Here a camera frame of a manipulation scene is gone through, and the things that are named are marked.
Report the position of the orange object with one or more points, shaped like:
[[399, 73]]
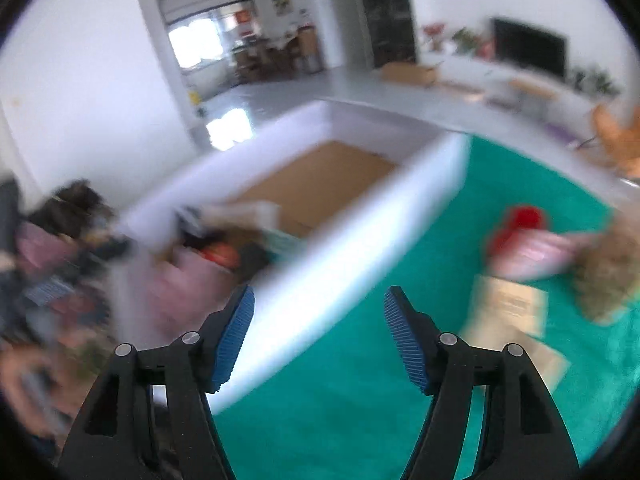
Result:
[[615, 135]]

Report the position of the teal plastic packet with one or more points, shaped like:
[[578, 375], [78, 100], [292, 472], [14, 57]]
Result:
[[282, 242]]

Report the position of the red orange item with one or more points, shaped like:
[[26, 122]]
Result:
[[220, 255]]

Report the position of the wooden dining furniture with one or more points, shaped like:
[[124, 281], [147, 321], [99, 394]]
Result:
[[280, 52]]

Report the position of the beige paper packet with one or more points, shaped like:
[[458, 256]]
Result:
[[510, 310]]

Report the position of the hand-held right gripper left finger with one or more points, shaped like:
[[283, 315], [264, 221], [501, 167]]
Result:
[[232, 340]]

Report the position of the red flowers in vase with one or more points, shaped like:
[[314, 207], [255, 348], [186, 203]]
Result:
[[433, 37]]

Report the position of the pink cloth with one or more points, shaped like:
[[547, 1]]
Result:
[[175, 285]]

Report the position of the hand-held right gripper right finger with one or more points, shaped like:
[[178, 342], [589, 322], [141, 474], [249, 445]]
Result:
[[407, 340]]

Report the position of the green potted plant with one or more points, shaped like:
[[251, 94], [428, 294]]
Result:
[[466, 41], [597, 81]]

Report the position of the person's left hand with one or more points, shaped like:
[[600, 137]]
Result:
[[30, 385]]

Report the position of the cardboard box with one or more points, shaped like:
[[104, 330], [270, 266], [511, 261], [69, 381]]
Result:
[[407, 74]]

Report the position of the white television console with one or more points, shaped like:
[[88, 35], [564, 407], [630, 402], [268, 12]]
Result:
[[480, 72]]

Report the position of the glass balcony door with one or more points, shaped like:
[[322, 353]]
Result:
[[200, 40]]

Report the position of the green tablecloth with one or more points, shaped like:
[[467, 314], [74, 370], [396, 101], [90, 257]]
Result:
[[350, 410]]

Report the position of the black television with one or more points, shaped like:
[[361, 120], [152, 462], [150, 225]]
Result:
[[530, 47]]

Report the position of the white storage box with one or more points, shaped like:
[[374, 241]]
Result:
[[350, 255]]

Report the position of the clear jar of biscuit snacks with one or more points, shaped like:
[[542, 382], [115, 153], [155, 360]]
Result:
[[607, 270]]

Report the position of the red soft item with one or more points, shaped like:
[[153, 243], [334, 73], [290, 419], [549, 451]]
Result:
[[522, 220]]

